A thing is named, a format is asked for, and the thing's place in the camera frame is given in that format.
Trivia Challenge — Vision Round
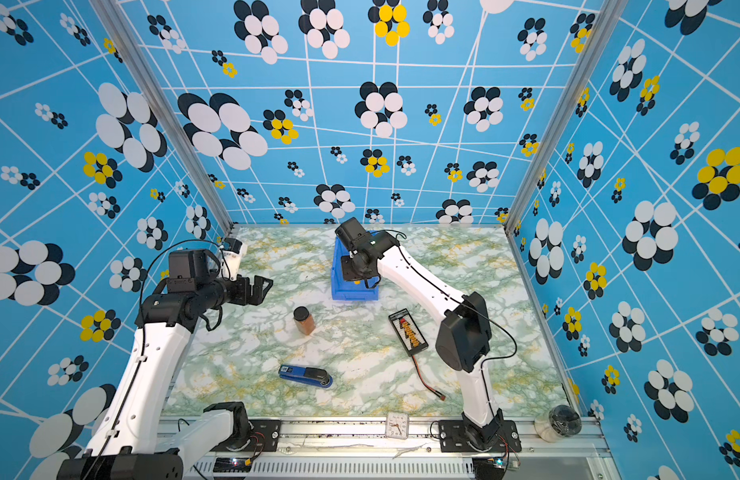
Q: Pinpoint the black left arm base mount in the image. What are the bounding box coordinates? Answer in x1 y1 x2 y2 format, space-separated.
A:
218 419 282 453

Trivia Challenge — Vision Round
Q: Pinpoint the small white square clock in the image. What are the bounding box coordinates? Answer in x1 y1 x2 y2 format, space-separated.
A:
385 412 410 440

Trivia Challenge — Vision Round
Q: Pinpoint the aluminium frame post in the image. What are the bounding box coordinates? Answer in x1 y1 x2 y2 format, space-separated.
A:
90 1 233 234
505 0 628 236

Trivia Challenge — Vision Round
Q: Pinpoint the brown spice jar black lid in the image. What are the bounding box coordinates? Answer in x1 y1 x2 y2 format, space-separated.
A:
293 306 316 335

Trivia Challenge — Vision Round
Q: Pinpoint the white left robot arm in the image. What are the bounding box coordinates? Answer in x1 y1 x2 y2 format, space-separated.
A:
57 238 273 479

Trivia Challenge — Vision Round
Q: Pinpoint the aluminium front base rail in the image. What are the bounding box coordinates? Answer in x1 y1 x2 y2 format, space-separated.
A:
184 416 621 479

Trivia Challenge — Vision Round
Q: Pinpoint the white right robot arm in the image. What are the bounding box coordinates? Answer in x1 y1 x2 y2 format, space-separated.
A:
342 232 504 451

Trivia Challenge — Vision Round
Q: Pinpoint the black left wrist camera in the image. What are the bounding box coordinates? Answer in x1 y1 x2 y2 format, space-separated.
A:
166 249 220 293

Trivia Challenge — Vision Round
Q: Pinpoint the red black battery cable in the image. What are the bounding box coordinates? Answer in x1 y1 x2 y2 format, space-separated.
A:
415 353 448 401

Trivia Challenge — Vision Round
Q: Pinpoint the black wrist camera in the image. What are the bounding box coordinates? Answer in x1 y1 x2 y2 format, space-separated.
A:
335 217 372 252
166 249 220 293

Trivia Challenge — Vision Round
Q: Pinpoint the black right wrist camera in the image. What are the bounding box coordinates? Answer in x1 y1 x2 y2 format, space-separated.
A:
335 217 372 252

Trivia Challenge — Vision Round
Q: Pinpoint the aluminium frame post left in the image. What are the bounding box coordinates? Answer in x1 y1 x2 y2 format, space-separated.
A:
90 1 233 234

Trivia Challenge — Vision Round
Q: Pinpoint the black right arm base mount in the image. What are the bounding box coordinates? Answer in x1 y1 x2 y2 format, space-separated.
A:
435 418 523 453

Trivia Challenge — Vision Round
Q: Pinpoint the aluminium frame post right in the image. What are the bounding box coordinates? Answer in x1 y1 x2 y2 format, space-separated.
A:
505 0 628 236

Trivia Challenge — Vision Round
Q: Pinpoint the blue black stapler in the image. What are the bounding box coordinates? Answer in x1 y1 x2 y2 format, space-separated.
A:
278 364 333 389

